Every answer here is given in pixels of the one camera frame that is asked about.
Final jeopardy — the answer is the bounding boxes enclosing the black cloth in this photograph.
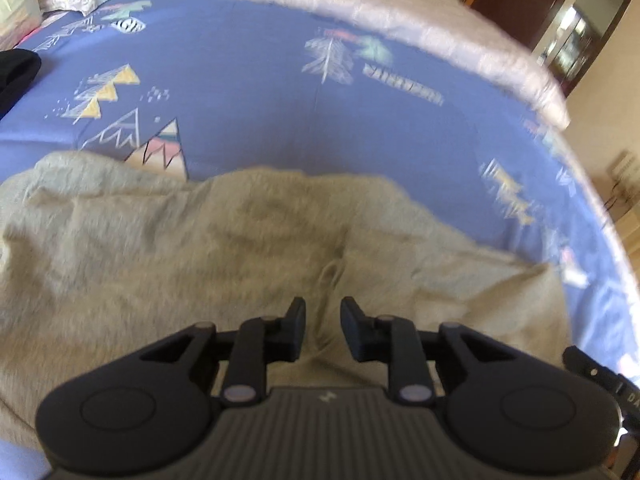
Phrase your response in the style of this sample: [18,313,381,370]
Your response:
[0,48,42,119]

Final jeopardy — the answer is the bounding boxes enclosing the blue printed bed sheet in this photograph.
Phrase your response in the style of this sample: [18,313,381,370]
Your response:
[0,0,640,480]

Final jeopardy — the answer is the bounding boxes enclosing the large pale floral pillow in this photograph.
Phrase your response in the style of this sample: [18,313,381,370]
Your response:
[0,0,44,52]

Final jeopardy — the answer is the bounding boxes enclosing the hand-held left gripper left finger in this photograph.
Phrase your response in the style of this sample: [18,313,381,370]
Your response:
[140,297,307,407]

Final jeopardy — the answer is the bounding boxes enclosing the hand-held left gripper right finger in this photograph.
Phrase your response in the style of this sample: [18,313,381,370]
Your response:
[339,297,517,407]

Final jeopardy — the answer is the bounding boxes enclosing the glass display cabinet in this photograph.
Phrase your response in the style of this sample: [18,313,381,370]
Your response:
[530,0,627,97]

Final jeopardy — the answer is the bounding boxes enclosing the grey pants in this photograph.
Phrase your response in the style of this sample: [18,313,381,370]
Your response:
[0,151,574,457]

